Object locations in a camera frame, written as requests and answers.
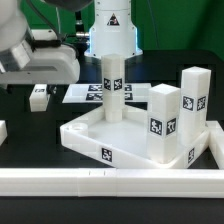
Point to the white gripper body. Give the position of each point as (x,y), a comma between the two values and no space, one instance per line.
(48,66)

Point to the white desk top tray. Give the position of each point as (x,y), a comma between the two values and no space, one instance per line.
(124,144)

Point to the white left fence block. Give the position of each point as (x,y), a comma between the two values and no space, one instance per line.
(3,131)

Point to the white fence block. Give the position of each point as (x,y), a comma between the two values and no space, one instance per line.
(216,142)
(3,131)

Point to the white right fence block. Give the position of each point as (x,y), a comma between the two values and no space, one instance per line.
(216,142)

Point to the white marker base plate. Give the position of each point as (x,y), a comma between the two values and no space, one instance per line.
(92,93)

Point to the white front fence rail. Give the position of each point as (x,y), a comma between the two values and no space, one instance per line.
(112,182)

